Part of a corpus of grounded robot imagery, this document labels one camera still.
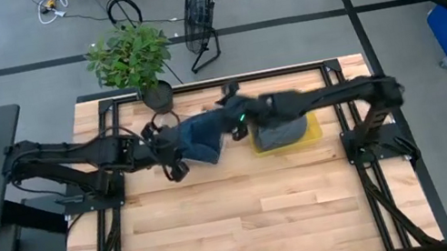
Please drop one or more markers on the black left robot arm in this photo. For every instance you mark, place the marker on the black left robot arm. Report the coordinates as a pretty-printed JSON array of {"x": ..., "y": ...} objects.
[{"x": 71, "y": 150}]

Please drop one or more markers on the black aluminium table frame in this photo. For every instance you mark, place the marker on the black aluminium table frame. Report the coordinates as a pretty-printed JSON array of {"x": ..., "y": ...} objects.
[{"x": 198, "y": 86}]

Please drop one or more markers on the black plant pot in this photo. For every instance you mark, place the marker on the black plant pot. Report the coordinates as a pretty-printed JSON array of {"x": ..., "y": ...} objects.
[{"x": 158, "y": 97}]

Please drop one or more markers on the grey fabric cap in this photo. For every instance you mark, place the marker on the grey fabric cap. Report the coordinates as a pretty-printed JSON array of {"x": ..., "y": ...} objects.
[{"x": 281, "y": 136}]

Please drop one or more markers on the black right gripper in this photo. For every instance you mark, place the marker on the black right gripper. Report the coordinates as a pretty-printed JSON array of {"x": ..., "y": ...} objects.
[{"x": 248, "y": 109}]

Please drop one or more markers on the green leafy potted tree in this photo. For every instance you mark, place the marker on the green leafy potted tree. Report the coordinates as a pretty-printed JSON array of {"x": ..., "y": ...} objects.
[{"x": 129, "y": 59}]

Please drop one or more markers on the black floor fan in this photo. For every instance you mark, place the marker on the black floor fan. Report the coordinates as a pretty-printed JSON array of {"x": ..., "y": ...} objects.
[{"x": 197, "y": 10}]

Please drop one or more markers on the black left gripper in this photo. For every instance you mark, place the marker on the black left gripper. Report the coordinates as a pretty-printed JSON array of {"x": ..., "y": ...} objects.
[{"x": 163, "y": 147}]

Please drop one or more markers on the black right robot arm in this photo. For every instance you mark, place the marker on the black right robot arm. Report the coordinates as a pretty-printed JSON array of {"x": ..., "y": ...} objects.
[{"x": 338, "y": 93}]

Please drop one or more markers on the blue denim cap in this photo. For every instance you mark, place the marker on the blue denim cap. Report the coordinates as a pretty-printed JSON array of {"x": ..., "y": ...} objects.
[{"x": 203, "y": 138}]

